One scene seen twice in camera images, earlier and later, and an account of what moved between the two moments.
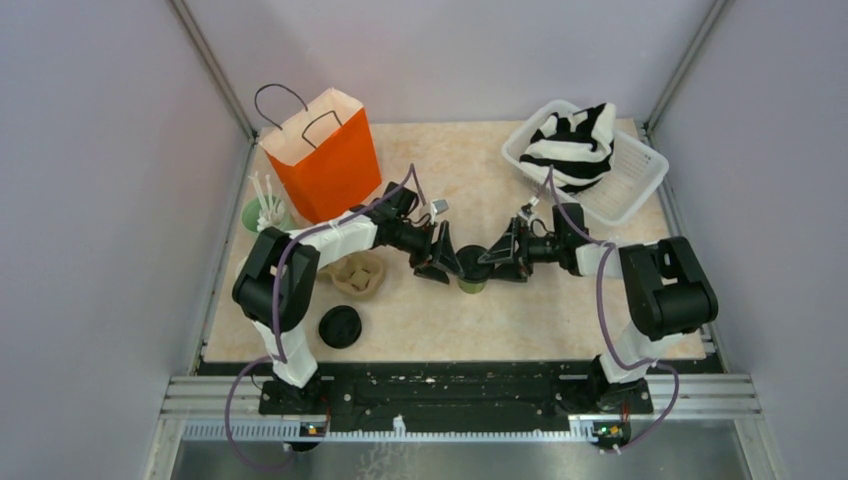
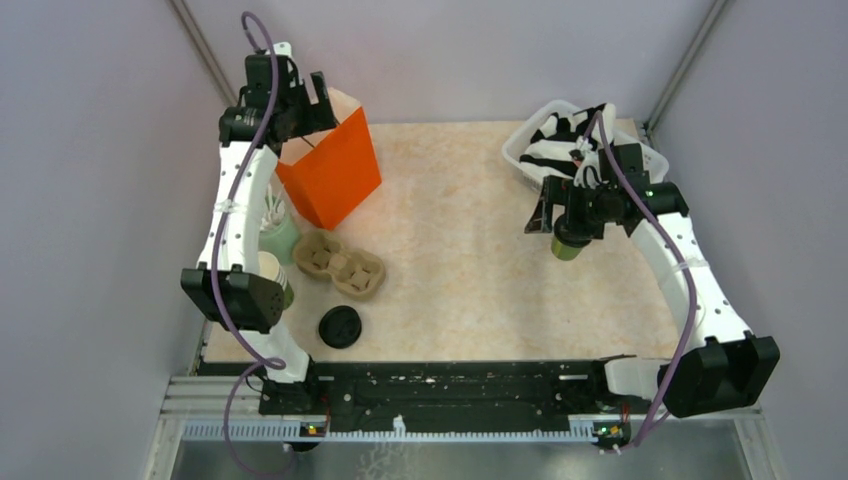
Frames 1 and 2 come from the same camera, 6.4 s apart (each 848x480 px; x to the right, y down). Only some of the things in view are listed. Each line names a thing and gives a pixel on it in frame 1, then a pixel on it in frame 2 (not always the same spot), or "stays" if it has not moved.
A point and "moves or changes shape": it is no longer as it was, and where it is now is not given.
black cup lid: (472, 269) moves or changes shape
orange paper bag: (326, 156) stays
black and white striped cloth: (578, 147) stays
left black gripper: (423, 256) → (320, 112)
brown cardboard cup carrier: (357, 274) stays
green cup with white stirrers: (265, 209) stays
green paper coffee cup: (472, 286) moves or changes shape
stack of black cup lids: (340, 326) stays
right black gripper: (503, 254) → (557, 190)
